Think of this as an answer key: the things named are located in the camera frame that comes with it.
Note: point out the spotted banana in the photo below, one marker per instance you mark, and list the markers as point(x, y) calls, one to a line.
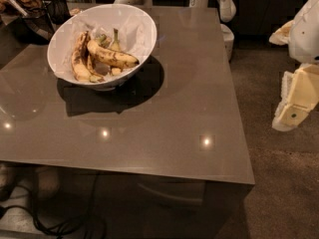
point(112, 58)
point(79, 58)

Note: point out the middle small banana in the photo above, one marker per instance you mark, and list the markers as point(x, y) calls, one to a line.
point(94, 77)

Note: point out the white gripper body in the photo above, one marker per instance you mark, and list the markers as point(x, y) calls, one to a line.
point(305, 34)

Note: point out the white bowl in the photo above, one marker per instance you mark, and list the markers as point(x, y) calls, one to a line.
point(137, 33)

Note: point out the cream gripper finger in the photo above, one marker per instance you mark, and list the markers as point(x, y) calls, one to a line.
point(281, 36)
point(299, 96)

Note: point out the banana with green stem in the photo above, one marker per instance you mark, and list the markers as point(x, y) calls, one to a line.
point(116, 47)

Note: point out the black mesh pen cup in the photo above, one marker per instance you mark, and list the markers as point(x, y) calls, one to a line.
point(58, 11)

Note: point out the black mesh tray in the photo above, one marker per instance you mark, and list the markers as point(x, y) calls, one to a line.
point(35, 28)

